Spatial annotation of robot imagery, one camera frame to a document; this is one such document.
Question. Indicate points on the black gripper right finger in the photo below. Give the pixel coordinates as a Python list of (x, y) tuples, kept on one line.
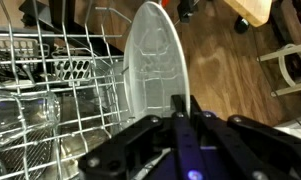
[(248, 146)]

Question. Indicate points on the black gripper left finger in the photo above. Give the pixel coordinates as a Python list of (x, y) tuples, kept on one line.
[(169, 140)]

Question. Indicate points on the white plate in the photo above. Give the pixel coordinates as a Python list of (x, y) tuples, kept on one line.
[(154, 65)]

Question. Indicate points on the clear glass cup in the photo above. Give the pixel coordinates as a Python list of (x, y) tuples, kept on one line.
[(21, 115)]

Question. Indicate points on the wooden board with tools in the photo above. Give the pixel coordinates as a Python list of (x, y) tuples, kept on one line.
[(256, 12)]

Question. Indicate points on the wire dishwasher rack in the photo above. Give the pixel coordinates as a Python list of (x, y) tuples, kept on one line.
[(74, 49)]

